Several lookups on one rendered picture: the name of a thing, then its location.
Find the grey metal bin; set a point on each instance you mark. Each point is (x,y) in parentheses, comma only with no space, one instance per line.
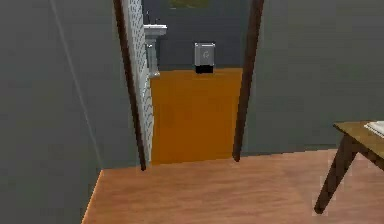
(204,55)

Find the white patterned room door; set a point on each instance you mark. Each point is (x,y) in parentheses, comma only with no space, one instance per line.
(139,66)

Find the brown wooden table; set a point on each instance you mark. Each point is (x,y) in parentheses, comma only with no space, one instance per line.
(354,137)

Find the white flat book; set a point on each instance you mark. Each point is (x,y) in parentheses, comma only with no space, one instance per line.
(377,127)

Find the white pedestal sink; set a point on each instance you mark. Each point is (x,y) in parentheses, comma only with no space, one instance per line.
(152,40)

